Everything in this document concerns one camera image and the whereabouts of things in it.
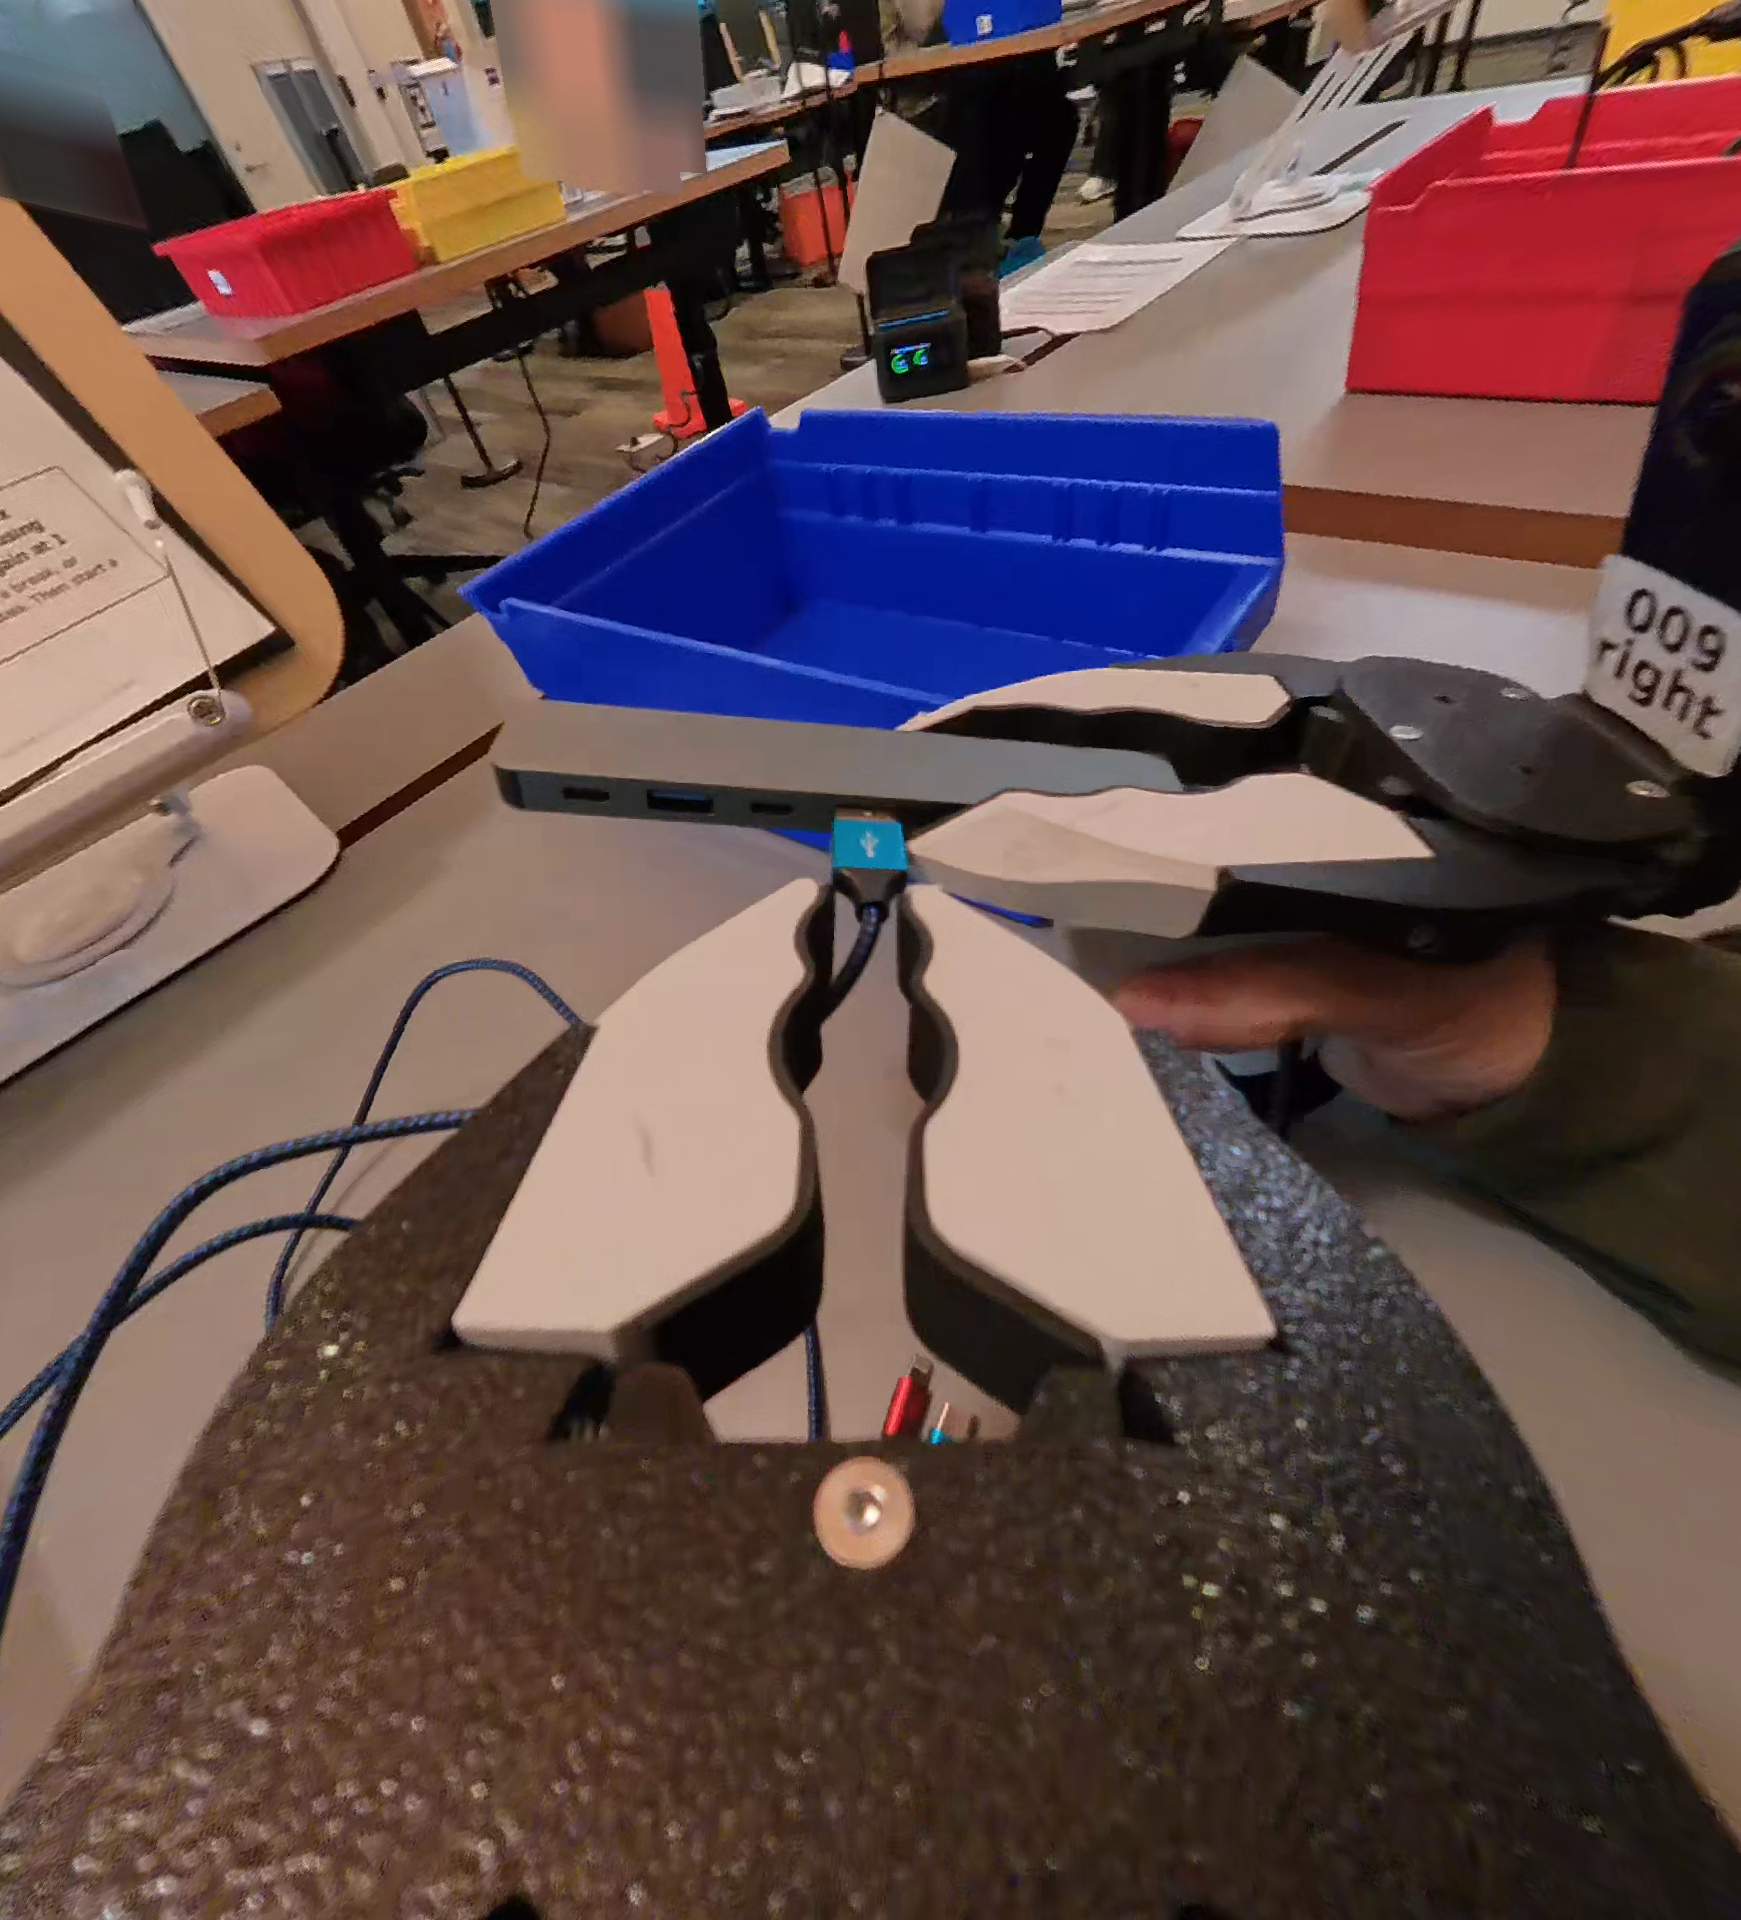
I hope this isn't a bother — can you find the grey board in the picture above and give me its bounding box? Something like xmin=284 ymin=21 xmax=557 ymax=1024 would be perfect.
xmin=840 ymin=112 xmax=961 ymax=301

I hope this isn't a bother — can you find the white paper sheet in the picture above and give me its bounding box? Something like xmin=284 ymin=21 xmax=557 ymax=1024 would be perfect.
xmin=997 ymin=238 xmax=1236 ymax=335

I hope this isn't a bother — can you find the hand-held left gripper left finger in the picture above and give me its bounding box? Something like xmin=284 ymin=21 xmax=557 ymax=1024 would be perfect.
xmin=447 ymin=877 xmax=830 ymax=1404

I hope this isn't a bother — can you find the person's right hand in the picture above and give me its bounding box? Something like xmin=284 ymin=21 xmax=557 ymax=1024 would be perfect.
xmin=1111 ymin=945 xmax=1563 ymax=1123

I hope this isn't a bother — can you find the blue braided USB cable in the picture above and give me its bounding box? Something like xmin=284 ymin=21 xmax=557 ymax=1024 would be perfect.
xmin=0 ymin=806 xmax=913 ymax=1884

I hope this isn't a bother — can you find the slim grey USB hub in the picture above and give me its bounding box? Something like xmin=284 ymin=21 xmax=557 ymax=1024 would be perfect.
xmin=491 ymin=717 xmax=1200 ymax=846

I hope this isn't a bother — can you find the grey desk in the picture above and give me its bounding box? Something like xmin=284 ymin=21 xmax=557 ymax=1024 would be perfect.
xmin=0 ymin=532 xmax=1741 ymax=1920

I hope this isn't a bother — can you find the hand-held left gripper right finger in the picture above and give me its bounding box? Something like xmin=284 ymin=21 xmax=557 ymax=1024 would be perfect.
xmin=896 ymin=885 xmax=1282 ymax=1407

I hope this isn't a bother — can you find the orange traffic cone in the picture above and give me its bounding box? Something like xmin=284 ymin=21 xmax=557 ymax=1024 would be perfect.
xmin=638 ymin=284 xmax=748 ymax=441

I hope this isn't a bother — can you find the red plastic bin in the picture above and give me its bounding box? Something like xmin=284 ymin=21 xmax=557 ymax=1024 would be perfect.
xmin=153 ymin=191 xmax=420 ymax=323
xmin=1346 ymin=68 xmax=1741 ymax=409

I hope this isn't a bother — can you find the grey wood-edged table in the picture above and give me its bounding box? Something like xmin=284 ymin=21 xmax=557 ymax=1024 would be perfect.
xmin=1007 ymin=75 xmax=1712 ymax=567

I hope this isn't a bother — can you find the yellow plastic bin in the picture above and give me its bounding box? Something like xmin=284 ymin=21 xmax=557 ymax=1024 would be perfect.
xmin=389 ymin=143 xmax=569 ymax=266

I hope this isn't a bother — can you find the wooden table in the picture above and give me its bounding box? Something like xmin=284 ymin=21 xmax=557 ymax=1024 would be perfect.
xmin=118 ymin=139 xmax=795 ymax=498

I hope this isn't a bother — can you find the instruction sheet on stand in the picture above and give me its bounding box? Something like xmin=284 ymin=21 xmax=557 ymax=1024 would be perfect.
xmin=0 ymin=103 xmax=348 ymax=1144

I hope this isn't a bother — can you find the black charger case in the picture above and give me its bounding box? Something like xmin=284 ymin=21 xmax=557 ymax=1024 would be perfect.
xmin=864 ymin=225 xmax=1009 ymax=405

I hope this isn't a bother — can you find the person's right forearm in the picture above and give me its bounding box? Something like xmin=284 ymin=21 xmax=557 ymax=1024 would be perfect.
xmin=1320 ymin=908 xmax=1741 ymax=1399

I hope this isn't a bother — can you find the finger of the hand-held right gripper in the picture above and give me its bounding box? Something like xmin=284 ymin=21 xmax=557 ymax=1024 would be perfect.
xmin=908 ymin=785 xmax=1442 ymax=940
xmin=896 ymin=663 xmax=1306 ymax=754

